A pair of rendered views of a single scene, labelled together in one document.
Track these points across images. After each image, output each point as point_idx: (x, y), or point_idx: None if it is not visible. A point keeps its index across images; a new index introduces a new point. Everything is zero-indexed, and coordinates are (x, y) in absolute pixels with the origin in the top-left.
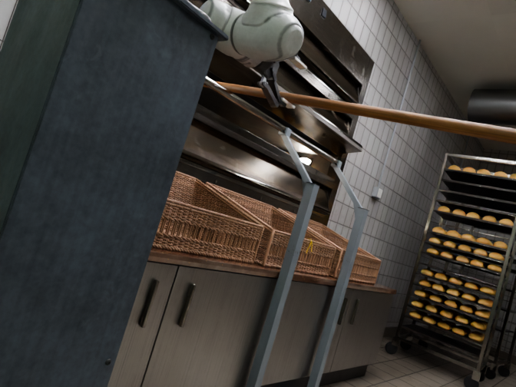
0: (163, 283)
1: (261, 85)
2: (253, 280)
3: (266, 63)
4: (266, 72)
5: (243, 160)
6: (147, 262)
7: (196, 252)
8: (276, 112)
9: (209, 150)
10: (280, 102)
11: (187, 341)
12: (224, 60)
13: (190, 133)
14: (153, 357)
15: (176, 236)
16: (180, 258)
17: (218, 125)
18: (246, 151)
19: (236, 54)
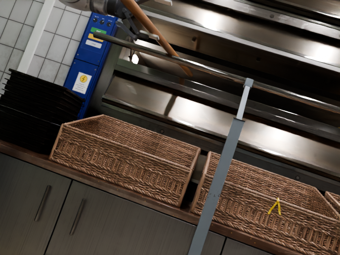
0: (57, 190)
1: (117, 25)
2: (162, 218)
3: (110, 5)
4: (118, 13)
5: (264, 134)
6: (44, 170)
7: (103, 177)
8: (313, 84)
9: (216, 123)
10: (138, 34)
11: (81, 254)
12: (214, 42)
13: (196, 109)
14: (47, 254)
15: (83, 159)
16: (72, 172)
17: (226, 101)
18: (272, 126)
19: (71, 4)
